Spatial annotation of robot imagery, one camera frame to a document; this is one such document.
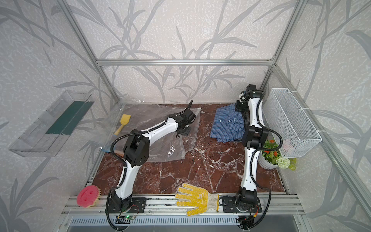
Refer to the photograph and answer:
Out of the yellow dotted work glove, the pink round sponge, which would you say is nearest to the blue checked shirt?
the yellow dotted work glove

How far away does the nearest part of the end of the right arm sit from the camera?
768 mm

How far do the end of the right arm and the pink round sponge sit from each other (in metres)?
0.95

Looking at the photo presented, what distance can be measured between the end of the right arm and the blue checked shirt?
0.15 feet

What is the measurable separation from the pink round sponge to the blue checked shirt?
745mm

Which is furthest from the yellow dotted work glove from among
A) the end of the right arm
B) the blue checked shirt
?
the end of the right arm

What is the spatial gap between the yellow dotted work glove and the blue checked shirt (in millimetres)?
340

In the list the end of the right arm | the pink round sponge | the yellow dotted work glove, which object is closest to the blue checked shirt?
the end of the right arm

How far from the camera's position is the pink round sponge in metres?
0.74

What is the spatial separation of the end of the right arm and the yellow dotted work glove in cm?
53

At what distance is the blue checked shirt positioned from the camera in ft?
3.13

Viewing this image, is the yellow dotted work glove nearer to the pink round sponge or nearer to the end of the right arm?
the pink round sponge
